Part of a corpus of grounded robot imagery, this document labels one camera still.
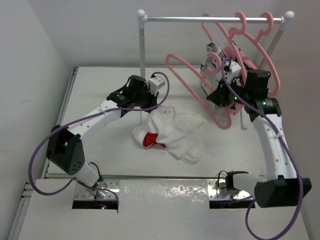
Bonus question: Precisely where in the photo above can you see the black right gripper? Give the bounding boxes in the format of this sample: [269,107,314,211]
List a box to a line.
[207,75,252,107]

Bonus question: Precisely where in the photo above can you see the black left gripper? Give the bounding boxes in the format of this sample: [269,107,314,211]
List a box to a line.
[133,85,158,113]

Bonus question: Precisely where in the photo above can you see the white t shirt red print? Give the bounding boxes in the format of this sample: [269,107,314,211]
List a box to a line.
[131,105,207,165]

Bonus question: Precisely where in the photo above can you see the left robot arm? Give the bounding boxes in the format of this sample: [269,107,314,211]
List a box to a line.
[46,75,166,187]

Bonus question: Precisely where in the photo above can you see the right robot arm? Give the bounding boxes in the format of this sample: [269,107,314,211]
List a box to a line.
[207,68,312,208]

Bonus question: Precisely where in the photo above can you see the newspaper print shirt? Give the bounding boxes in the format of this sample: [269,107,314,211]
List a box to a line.
[199,41,227,117]

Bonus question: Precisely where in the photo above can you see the pink patterned shirt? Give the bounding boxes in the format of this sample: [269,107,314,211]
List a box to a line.
[223,45,257,72]

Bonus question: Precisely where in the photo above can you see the empty pink hanger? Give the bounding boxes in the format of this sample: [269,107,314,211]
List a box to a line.
[242,11,281,97]

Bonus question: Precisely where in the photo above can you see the white clothes rack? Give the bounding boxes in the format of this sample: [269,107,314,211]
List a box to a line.
[136,9,295,77]

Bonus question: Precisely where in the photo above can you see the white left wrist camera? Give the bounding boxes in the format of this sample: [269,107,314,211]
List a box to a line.
[146,76,166,94]

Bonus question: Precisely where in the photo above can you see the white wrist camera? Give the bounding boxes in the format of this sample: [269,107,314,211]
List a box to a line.
[146,76,166,94]
[223,60,242,82]

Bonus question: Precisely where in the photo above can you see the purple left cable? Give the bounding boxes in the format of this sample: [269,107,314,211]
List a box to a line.
[28,71,171,196]

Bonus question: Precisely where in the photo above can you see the purple cable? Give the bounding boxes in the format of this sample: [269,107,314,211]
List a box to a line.
[28,71,171,196]
[219,58,304,240]

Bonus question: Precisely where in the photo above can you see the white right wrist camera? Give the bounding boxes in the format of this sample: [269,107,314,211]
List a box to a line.
[223,60,242,82]

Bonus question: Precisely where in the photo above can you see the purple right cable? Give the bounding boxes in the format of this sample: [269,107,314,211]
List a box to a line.
[219,58,304,240]

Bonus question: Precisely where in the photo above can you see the metal base plate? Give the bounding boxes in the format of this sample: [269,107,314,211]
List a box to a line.
[73,178,253,208]

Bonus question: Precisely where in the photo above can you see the aluminium table edge rail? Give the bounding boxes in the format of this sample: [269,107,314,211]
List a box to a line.
[7,66,79,240]

